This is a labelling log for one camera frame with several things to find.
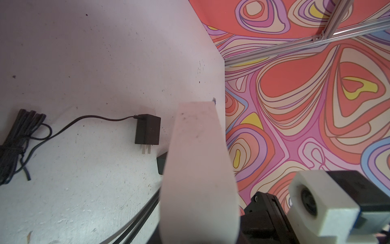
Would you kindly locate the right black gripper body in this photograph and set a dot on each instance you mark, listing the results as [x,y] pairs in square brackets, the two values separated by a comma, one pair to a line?
[264,222]

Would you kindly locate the white square router box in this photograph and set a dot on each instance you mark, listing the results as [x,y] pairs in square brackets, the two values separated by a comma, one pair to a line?
[199,194]

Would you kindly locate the black power adapter with cord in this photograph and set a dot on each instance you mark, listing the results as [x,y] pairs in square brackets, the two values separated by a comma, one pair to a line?
[161,161]

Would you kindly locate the aluminium frame struts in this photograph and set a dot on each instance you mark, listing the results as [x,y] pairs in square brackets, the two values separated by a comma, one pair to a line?
[331,33]

